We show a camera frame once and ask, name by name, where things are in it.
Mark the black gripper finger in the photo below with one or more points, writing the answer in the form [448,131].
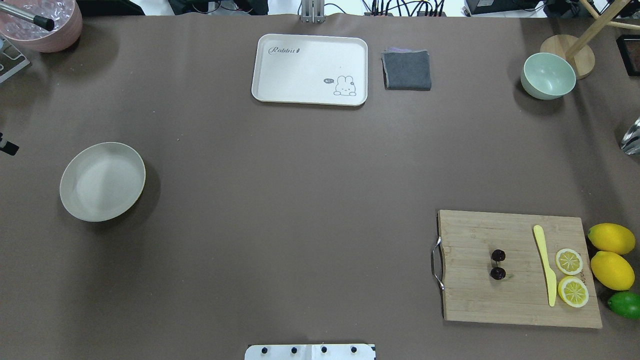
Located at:
[8,147]

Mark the beige round plate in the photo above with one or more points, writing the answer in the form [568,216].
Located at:
[102,182]

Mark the white rabbit tray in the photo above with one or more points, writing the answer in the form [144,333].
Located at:
[311,69]

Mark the upper dark red cherry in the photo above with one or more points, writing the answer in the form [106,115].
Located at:
[498,255]

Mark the dark red cherry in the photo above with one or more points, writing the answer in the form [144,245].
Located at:
[498,255]
[497,273]

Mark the lower dark red cherry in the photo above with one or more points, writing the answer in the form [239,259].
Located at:
[497,273]

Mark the pink ice bucket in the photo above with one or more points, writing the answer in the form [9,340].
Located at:
[67,19]

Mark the grey folded cloth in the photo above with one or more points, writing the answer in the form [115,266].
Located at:
[407,70]

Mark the bamboo cutting board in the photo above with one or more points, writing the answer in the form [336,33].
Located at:
[466,240]

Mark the mint green bowl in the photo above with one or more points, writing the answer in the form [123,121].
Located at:
[547,76]

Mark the yellow plastic knife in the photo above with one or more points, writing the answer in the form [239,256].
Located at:
[549,274]

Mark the upper lemon slice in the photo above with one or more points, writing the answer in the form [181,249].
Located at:
[569,261]

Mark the lemon slice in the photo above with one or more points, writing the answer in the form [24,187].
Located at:
[569,261]
[573,291]

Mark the wooden cup rack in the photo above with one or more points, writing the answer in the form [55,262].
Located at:
[576,51]

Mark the lower lemon slice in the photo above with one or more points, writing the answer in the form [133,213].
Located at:
[573,291]

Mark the upper whole lemon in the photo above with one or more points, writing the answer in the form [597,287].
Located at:
[611,237]

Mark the whole lemon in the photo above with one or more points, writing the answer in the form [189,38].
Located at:
[611,237]
[612,270]

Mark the lower whole lemon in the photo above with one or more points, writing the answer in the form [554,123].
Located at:
[612,270]

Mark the steel ice scoop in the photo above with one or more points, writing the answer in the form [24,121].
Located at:
[630,142]

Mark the green lime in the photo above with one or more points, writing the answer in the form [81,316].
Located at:
[625,304]

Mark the black handled steel scoop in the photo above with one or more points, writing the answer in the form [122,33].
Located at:
[47,24]

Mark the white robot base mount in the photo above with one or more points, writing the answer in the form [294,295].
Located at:
[323,351]

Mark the aluminium frame post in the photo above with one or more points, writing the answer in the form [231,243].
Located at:
[312,11]

